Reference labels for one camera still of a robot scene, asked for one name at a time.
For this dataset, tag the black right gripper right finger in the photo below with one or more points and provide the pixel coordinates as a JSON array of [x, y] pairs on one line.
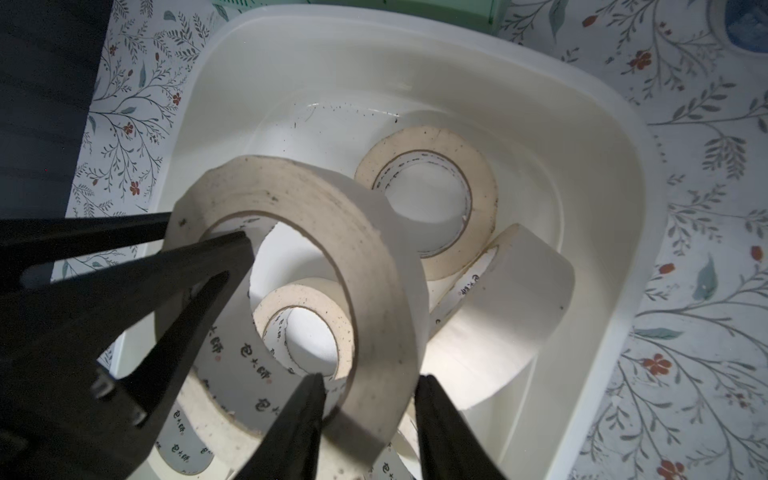
[[447, 447]]

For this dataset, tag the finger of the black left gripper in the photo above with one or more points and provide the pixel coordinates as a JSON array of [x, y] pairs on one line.
[[63, 415]]

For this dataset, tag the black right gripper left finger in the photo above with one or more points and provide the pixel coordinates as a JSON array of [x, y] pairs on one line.
[[290, 448]]

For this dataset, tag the cream masking tape roll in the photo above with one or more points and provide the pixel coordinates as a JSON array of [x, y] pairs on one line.
[[495, 318], [400, 460], [179, 453], [236, 388], [306, 327], [442, 188]]

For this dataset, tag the white plastic storage box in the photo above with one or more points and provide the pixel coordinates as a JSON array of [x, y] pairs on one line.
[[573, 163]]

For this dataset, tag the blue lid pencil jar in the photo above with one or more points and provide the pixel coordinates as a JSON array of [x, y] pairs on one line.
[[740, 25]]

